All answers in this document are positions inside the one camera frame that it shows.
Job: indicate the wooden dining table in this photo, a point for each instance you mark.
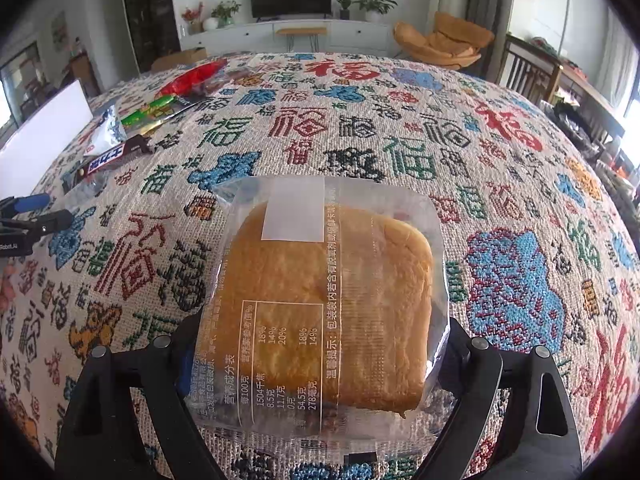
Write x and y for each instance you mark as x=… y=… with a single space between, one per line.
x=585 y=90

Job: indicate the wooden stool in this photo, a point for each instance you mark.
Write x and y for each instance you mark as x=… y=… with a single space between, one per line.
x=301 y=31

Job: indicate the clear-wrapped bread packet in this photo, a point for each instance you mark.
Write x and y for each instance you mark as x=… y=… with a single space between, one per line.
x=325 y=300

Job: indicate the framed wall picture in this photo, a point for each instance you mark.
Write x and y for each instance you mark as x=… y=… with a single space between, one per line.
x=58 y=31

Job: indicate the white television cabinet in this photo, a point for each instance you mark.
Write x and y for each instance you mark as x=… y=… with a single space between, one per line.
x=360 y=35

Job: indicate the dark wooden chair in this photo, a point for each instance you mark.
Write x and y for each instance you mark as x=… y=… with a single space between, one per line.
x=530 y=67

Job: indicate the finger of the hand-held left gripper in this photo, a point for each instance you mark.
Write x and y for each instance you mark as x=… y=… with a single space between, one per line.
x=50 y=221
x=30 y=203

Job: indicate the small plant in dark pot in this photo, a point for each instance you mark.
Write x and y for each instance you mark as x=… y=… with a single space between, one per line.
x=344 y=7

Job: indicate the round white vase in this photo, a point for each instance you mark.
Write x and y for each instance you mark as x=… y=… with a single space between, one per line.
x=211 y=24

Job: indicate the red flowers in vase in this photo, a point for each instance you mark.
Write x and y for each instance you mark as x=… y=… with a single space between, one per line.
x=191 y=15

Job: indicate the green snack packet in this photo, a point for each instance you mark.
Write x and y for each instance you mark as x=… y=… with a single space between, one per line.
x=134 y=119
x=160 y=103

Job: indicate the white storage box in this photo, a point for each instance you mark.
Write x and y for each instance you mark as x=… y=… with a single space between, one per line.
x=40 y=135

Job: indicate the red snack packet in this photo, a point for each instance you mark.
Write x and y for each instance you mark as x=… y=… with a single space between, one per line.
x=192 y=77

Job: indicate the silver snack packet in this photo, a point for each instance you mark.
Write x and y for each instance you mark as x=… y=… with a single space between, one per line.
x=105 y=132

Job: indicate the cardboard box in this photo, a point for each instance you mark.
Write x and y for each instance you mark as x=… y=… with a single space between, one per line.
x=182 y=56

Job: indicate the large leafy potted plant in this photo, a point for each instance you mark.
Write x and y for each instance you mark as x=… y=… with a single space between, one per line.
x=374 y=5

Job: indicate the dark clear snack packet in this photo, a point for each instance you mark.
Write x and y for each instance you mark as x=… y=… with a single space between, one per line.
x=225 y=82

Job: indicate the grey curtain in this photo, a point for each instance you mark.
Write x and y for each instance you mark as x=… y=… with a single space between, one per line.
x=492 y=10

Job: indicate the brown chocolate bar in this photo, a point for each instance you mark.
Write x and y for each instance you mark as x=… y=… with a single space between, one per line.
x=107 y=156

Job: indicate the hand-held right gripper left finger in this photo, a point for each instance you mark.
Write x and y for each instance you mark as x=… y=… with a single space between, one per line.
x=165 y=385

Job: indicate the orange lounge chair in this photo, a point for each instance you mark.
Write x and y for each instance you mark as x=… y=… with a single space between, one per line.
x=445 y=40

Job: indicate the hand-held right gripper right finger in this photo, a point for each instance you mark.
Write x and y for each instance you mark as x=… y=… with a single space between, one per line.
x=475 y=375

